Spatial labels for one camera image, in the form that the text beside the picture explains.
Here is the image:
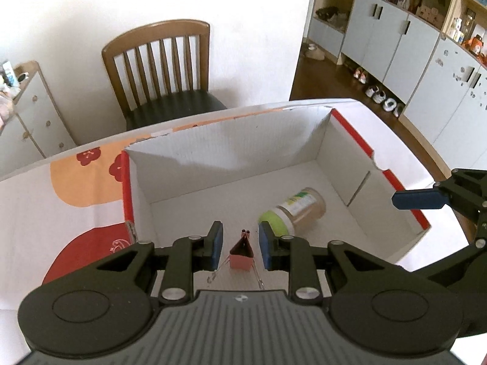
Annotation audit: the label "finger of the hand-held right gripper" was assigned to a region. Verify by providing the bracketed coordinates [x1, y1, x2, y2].
[413, 222, 487, 293]
[392, 167, 487, 232]

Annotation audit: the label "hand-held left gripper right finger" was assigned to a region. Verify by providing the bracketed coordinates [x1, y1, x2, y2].
[258, 221, 396, 305]

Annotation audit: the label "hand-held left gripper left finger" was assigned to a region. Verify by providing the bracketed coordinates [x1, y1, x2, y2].
[95, 221, 225, 305]

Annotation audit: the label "pink binder clip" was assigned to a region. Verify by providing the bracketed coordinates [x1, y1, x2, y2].
[207, 229, 266, 290]

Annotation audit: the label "white cardboard box red rim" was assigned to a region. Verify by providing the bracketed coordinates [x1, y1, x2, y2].
[121, 106, 433, 293]

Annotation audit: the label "green-lidded toothpick jar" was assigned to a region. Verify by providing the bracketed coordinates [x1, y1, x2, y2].
[259, 187, 327, 238]

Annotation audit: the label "grey stickered cabinet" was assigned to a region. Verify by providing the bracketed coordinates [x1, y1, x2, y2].
[403, 38, 487, 156]

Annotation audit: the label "wooden chair black seat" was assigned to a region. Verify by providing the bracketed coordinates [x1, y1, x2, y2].
[102, 19, 229, 132]

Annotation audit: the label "grey double-door cabinet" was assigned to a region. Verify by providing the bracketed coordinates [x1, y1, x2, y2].
[340, 0, 442, 103]

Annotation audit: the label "small white bottles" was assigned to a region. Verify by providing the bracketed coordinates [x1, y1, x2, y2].
[450, 16, 468, 43]

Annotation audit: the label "low grey cabinet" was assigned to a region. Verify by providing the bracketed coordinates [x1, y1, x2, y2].
[307, 15, 347, 58]

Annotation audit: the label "wooden shelf unit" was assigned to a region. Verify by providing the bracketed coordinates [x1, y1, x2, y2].
[312, 0, 487, 69]

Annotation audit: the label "white drawer cabinet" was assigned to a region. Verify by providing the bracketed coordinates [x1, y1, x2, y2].
[0, 61, 77, 177]

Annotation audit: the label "clear plastic bag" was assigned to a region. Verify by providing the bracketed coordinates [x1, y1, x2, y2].
[0, 83, 20, 130]

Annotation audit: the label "blue white carton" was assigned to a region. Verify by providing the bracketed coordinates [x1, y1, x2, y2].
[1, 61, 16, 85]

